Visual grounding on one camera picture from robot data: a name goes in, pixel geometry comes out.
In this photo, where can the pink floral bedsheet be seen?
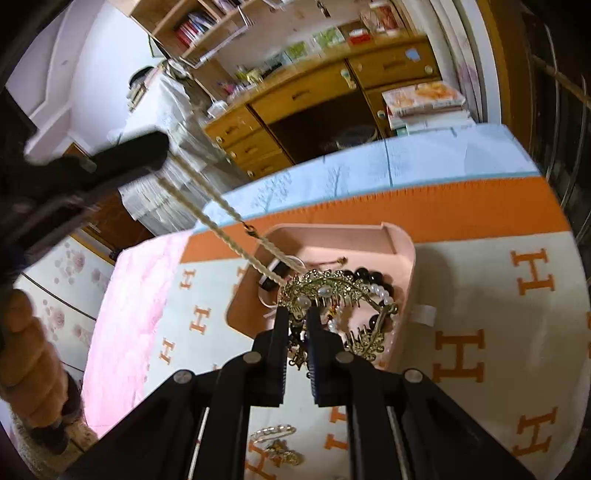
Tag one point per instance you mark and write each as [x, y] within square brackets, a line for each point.
[117, 362]

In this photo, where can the cream knit sweater forearm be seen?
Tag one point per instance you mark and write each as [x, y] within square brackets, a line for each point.
[48, 452]

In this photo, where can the metal window grille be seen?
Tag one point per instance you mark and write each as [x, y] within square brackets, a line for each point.
[559, 47]

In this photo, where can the white lace covered furniture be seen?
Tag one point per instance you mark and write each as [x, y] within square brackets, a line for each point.
[161, 99]

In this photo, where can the wooden wall bookshelf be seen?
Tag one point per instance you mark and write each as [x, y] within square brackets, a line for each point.
[193, 32]

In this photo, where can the pearl strand in box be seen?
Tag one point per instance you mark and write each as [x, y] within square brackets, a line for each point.
[360, 309]

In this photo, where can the gold pearl hair comb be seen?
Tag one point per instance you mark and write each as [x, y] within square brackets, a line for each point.
[314, 289]

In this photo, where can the pink jewelry box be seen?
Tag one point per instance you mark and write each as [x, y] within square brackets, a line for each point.
[385, 253]

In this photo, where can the person's left hand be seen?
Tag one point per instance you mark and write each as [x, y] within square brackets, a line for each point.
[33, 381]

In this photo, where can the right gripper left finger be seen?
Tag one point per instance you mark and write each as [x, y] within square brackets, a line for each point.
[194, 422]

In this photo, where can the orange white H-pattern blanket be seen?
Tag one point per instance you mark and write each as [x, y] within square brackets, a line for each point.
[510, 341]

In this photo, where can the gold pearl brooch pin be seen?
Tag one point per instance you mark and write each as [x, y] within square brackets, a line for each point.
[272, 433]

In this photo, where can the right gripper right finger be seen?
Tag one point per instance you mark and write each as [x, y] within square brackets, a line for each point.
[401, 426]

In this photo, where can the wooden desk with drawers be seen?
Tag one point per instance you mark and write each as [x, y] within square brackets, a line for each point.
[304, 110]

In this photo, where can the stack of magazines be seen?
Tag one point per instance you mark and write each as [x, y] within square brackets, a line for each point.
[426, 106]

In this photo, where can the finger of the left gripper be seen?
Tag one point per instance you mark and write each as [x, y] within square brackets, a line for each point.
[119, 164]

